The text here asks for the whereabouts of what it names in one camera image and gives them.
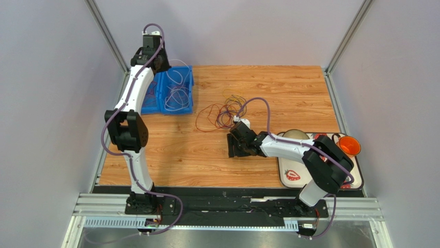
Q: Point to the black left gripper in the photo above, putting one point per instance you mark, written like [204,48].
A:
[165,66]

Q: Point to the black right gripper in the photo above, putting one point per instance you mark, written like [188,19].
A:
[235,143]

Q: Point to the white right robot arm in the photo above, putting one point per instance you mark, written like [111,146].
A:
[327,164]

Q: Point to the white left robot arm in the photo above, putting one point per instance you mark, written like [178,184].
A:
[125,126]

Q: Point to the right blue plastic bin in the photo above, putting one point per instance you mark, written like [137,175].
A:
[176,91]

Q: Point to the blue plastic bin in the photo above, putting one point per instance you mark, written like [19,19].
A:
[176,91]
[150,103]

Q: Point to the left blue plastic bin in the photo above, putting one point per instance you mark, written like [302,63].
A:
[150,103]

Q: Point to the beige ceramic bowl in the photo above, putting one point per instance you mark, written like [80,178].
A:
[296,134]

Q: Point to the strawberry print mat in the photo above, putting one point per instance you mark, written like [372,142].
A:
[294,174]

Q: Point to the orange plastic cup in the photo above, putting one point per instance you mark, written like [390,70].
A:
[349,145]

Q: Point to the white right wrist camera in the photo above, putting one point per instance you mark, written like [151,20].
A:
[236,119]

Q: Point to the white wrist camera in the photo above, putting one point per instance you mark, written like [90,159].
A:
[236,119]
[154,33]

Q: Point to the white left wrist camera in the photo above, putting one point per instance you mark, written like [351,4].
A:
[154,33]

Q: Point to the aluminium frame post left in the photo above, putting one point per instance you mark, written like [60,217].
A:
[100,20]

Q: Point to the aluminium frame post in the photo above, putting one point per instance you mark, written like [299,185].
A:
[348,36]
[100,20]

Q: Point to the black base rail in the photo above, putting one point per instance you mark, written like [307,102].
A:
[223,207]

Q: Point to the aluminium frame post right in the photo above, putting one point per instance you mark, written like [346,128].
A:
[348,36]

